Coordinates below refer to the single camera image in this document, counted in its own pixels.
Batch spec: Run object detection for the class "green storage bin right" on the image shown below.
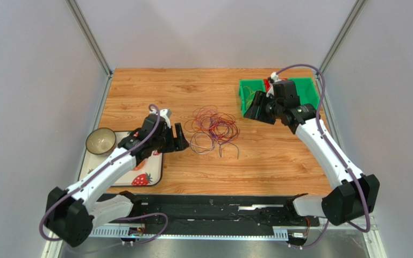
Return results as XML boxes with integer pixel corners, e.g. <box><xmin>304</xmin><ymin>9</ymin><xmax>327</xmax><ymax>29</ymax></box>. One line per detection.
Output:
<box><xmin>289</xmin><ymin>77</ymin><xmax>320</xmax><ymax>109</ymax></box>

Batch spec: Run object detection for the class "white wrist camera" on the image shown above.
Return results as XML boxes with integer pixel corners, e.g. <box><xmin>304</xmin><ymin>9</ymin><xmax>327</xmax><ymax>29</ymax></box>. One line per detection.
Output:
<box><xmin>265</xmin><ymin>72</ymin><xmax>280</xmax><ymax>98</ymax></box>
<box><xmin>147</xmin><ymin>108</ymin><xmax>172</xmax><ymax>131</ymax></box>

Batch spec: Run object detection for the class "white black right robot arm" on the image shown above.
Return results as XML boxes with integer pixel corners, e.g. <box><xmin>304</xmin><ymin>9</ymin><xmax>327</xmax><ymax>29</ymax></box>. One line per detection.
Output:
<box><xmin>244</xmin><ymin>80</ymin><xmax>380</xmax><ymax>226</ymax></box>

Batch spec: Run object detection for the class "aluminium frame post right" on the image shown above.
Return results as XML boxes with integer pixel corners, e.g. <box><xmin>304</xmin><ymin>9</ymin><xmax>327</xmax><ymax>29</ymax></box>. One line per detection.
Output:
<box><xmin>319</xmin><ymin>0</ymin><xmax>368</xmax><ymax>74</ymax></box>

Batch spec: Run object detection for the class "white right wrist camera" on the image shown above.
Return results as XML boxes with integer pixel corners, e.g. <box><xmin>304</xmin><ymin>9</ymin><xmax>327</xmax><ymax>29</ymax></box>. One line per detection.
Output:
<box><xmin>265</xmin><ymin>72</ymin><xmax>280</xmax><ymax>98</ymax></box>

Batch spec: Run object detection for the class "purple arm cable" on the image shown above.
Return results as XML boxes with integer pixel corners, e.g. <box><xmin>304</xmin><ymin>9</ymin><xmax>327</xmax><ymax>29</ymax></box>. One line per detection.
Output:
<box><xmin>39</xmin><ymin>103</ymin><xmax>169</xmax><ymax>246</ymax></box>
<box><xmin>274</xmin><ymin>63</ymin><xmax>372</xmax><ymax>249</ymax></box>

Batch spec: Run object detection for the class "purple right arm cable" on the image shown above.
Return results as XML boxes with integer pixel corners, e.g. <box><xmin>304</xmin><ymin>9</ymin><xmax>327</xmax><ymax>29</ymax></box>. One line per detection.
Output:
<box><xmin>274</xmin><ymin>63</ymin><xmax>372</xmax><ymax>249</ymax></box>

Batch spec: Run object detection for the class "clear glass bowl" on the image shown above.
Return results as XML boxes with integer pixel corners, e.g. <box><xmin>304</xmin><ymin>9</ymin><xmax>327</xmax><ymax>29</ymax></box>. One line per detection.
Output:
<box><xmin>85</xmin><ymin>127</ymin><xmax>117</xmax><ymax>155</ymax></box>

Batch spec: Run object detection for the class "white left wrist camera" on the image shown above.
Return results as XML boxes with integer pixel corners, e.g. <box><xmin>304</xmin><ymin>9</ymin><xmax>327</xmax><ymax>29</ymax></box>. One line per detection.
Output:
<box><xmin>147</xmin><ymin>108</ymin><xmax>172</xmax><ymax>131</ymax></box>

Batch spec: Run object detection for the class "aluminium frame post left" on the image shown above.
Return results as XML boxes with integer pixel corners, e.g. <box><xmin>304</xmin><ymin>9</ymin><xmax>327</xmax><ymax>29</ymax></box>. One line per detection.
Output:
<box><xmin>66</xmin><ymin>0</ymin><xmax>113</xmax><ymax>78</ymax></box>

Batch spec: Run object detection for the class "red storage bin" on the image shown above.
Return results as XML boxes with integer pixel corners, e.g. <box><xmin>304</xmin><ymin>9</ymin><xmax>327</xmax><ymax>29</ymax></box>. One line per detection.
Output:
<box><xmin>264</xmin><ymin>78</ymin><xmax>289</xmax><ymax>95</ymax></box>

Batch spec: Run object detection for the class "pink cable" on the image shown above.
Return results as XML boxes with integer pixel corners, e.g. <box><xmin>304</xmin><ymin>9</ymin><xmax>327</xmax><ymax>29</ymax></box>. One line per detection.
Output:
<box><xmin>184</xmin><ymin>104</ymin><xmax>222</xmax><ymax>155</ymax></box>

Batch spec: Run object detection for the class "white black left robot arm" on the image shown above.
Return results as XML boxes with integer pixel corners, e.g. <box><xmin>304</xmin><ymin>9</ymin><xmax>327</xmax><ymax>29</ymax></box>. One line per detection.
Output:
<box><xmin>39</xmin><ymin>109</ymin><xmax>188</xmax><ymax>247</ymax></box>

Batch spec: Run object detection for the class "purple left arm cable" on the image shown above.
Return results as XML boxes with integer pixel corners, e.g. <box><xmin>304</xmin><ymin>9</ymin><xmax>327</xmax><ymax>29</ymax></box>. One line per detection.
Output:
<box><xmin>39</xmin><ymin>103</ymin><xmax>169</xmax><ymax>246</ymax></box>

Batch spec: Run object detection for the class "orange transparent cup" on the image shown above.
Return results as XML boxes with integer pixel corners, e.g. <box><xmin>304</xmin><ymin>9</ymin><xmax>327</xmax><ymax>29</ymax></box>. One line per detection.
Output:
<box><xmin>132</xmin><ymin>160</ymin><xmax>146</xmax><ymax>171</ymax></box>

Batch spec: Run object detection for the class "green storage bin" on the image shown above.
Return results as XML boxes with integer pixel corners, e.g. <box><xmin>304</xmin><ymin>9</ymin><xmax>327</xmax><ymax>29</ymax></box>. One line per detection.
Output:
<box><xmin>289</xmin><ymin>77</ymin><xmax>320</xmax><ymax>109</ymax></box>
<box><xmin>238</xmin><ymin>79</ymin><xmax>266</xmax><ymax>116</ymax></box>

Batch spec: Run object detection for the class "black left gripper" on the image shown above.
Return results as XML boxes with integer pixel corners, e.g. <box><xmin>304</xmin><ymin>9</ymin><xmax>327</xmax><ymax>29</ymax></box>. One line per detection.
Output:
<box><xmin>151</xmin><ymin>123</ymin><xmax>189</xmax><ymax>153</ymax></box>

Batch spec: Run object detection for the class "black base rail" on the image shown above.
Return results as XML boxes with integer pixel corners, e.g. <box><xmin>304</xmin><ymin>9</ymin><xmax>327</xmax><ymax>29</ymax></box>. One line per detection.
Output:
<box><xmin>129</xmin><ymin>194</ymin><xmax>320</xmax><ymax>236</ymax></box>

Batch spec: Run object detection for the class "dark blue cable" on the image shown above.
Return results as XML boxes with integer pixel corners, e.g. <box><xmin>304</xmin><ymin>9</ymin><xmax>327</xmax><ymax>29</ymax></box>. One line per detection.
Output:
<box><xmin>206</xmin><ymin>121</ymin><xmax>240</xmax><ymax>159</ymax></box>

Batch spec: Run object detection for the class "yellow cable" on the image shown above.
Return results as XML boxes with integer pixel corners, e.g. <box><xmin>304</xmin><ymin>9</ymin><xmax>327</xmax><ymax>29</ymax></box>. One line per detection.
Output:
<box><xmin>244</xmin><ymin>85</ymin><xmax>261</xmax><ymax>108</ymax></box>

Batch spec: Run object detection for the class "green storage bin left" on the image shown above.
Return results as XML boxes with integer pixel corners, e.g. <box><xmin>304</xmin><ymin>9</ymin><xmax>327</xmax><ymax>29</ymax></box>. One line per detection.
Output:
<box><xmin>238</xmin><ymin>79</ymin><xmax>266</xmax><ymax>116</ymax></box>

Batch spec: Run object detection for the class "aluminium frame post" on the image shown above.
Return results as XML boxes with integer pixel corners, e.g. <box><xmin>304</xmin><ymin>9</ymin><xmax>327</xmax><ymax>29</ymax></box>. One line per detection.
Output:
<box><xmin>319</xmin><ymin>0</ymin><xmax>368</xmax><ymax>74</ymax></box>
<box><xmin>66</xmin><ymin>0</ymin><xmax>113</xmax><ymax>78</ymax></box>

